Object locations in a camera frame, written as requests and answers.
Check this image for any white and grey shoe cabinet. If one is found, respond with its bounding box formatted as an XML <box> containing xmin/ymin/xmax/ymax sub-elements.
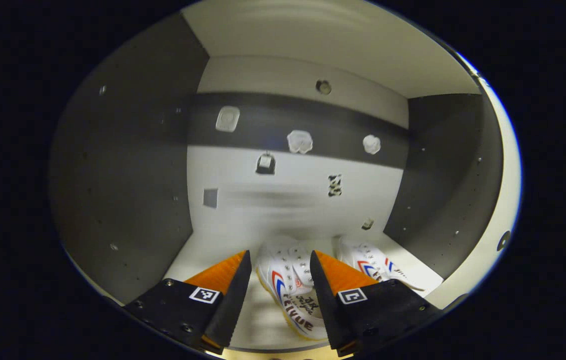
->
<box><xmin>50</xmin><ymin>0</ymin><xmax>506</xmax><ymax>351</ymax></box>

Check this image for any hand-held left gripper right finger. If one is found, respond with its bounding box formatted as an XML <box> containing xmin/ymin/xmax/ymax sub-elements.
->
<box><xmin>309</xmin><ymin>250</ymin><xmax>442</xmax><ymax>357</ymax></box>

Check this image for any white canvas shoe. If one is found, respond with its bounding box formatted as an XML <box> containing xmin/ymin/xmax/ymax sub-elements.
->
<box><xmin>255</xmin><ymin>236</ymin><xmax>329</xmax><ymax>342</ymax></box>
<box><xmin>335</xmin><ymin>236</ymin><xmax>426</xmax><ymax>292</ymax></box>

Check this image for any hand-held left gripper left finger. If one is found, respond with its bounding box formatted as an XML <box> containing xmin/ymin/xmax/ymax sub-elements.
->
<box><xmin>124</xmin><ymin>250</ymin><xmax>252</xmax><ymax>356</ymax></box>

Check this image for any white cabinet door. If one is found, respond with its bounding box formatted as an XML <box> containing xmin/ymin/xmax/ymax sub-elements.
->
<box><xmin>425</xmin><ymin>50</ymin><xmax>522</xmax><ymax>311</ymax></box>

